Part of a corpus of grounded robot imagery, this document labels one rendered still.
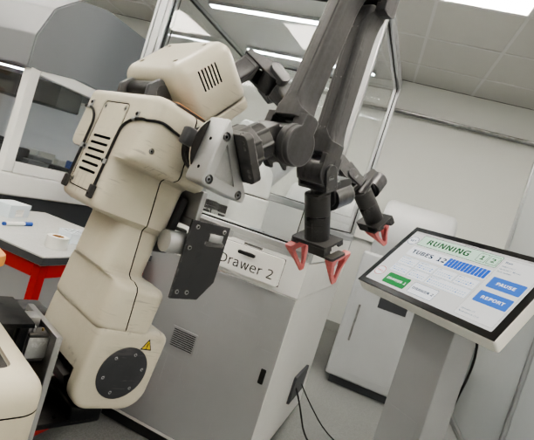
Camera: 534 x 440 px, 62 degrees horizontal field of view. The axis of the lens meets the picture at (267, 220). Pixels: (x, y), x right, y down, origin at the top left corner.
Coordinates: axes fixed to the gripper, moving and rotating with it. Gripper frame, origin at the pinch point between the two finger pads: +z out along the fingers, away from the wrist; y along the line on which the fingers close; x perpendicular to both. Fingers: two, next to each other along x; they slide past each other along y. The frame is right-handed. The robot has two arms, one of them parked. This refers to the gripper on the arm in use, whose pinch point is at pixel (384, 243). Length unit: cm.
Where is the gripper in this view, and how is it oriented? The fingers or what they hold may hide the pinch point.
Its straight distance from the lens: 142.7
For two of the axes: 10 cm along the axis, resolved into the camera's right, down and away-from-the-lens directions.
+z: 4.4, 8.0, 4.0
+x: -7.6, 5.7, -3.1
